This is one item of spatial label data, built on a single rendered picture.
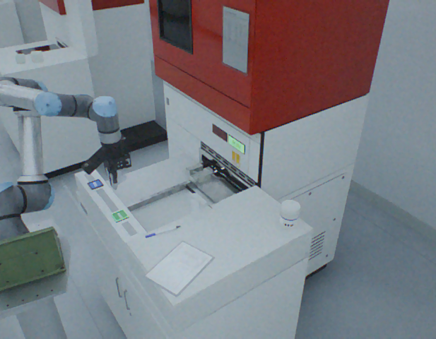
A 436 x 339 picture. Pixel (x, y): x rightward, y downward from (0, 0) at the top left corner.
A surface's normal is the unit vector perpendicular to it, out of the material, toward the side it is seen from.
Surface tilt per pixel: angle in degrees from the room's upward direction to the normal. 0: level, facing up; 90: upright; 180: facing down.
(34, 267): 90
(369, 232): 0
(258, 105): 90
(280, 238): 0
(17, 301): 0
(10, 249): 90
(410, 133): 90
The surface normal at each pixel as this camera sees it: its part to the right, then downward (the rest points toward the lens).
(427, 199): -0.82, 0.33
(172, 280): 0.00, -0.83
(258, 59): 0.58, 0.46
